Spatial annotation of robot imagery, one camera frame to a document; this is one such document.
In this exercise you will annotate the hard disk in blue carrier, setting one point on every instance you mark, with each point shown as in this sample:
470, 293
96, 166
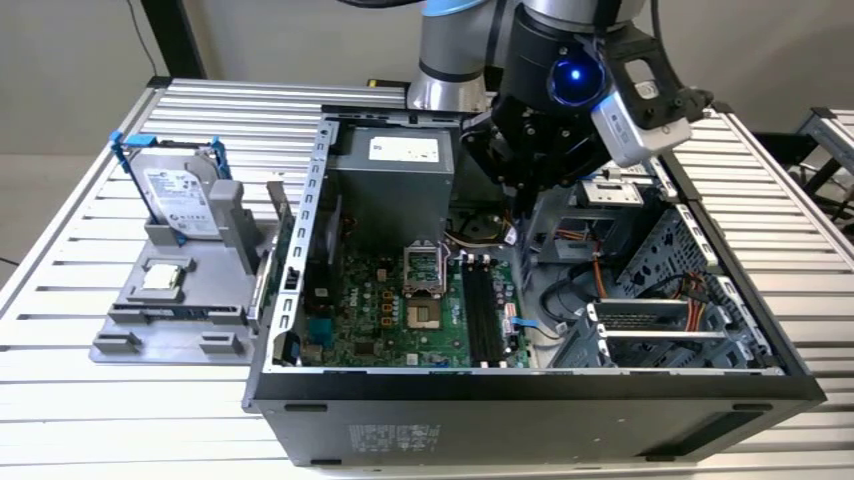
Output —
176, 195

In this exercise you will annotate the black open PC case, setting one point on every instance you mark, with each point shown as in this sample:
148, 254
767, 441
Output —
467, 430

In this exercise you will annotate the green motherboard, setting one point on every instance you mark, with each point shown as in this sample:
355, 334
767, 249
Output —
363, 320

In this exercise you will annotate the metal disk bay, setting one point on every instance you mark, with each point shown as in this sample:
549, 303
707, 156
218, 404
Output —
610, 195

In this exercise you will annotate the blue expansion slot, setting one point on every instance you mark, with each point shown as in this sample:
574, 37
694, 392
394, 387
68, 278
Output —
319, 332

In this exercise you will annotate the black RAM slot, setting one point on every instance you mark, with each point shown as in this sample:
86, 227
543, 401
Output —
473, 310
481, 310
497, 310
489, 310

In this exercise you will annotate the metal slat side table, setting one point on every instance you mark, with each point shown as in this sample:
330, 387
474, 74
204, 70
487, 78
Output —
828, 125

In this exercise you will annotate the CPU socket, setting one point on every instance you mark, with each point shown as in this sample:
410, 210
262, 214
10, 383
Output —
427, 315

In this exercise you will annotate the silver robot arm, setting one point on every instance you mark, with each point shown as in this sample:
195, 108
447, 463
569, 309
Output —
447, 45

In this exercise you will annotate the grey power supply unit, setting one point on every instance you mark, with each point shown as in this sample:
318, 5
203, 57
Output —
394, 200

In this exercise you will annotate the grey parts rack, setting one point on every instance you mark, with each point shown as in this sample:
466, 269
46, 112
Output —
214, 280

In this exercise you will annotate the silver CPU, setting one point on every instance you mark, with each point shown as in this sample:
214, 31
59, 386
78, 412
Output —
160, 276

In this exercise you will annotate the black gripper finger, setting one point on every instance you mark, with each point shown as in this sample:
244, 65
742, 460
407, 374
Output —
497, 145
570, 150

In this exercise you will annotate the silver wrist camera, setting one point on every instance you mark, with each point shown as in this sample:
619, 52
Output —
634, 135

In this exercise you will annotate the black camera bracket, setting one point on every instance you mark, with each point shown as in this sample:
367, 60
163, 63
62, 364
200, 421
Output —
674, 97

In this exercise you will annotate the green graphics card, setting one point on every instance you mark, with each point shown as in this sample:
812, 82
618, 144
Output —
279, 235

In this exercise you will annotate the perforated metal disk cage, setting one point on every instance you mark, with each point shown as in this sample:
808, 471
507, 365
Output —
667, 250

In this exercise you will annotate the black upright post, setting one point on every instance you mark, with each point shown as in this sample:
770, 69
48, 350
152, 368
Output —
170, 35

